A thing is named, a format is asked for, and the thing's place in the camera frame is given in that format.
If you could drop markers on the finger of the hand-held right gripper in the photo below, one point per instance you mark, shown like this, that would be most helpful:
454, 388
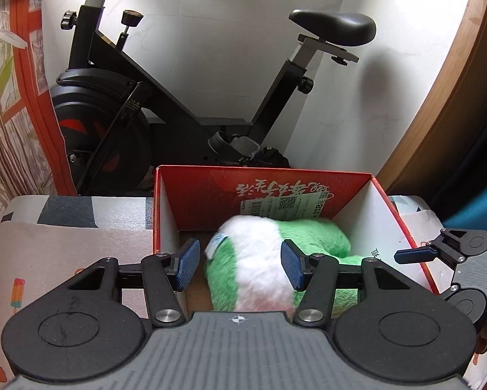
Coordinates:
451, 291
414, 255

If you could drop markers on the wooden door frame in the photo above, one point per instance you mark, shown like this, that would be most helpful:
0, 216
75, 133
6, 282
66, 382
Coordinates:
450, 89

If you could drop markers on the red strawberry print cardboard box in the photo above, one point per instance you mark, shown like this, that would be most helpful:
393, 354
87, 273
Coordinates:
211, 195

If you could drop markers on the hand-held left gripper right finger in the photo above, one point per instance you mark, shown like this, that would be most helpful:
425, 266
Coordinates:
292, 264

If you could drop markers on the bamboo print curtain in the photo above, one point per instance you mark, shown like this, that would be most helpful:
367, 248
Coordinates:
7, 89

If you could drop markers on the black exercise bike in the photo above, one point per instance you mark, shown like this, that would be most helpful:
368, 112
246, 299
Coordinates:
105, 101

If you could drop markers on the black sneaker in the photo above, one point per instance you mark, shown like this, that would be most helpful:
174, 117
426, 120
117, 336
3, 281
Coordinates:
269, 157

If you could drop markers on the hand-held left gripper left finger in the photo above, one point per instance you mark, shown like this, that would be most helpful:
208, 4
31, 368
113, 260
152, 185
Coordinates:
186, 262

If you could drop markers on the green and white plush toy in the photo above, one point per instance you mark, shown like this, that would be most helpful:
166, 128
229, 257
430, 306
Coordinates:
259, 260

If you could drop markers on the blue curtain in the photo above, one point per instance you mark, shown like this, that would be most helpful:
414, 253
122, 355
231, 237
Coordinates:
479, 178

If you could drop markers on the cartoon print play mat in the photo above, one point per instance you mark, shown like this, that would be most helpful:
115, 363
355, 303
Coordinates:
64, 243

